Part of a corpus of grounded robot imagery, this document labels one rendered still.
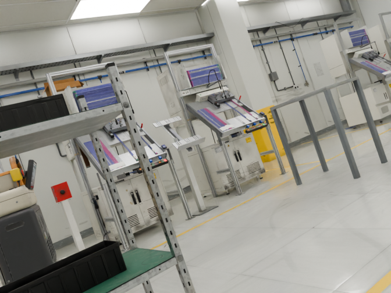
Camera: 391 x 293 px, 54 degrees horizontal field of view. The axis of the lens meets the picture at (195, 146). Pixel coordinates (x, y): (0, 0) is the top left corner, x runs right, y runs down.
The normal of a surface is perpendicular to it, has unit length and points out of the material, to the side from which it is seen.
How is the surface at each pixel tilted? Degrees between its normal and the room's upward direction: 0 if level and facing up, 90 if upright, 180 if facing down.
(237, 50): 90
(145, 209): 90
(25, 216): 90
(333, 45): 90
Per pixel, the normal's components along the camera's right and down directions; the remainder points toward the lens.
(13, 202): 0.32, -0.11
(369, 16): -0.79, 0.29
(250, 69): 0.51, -0.18
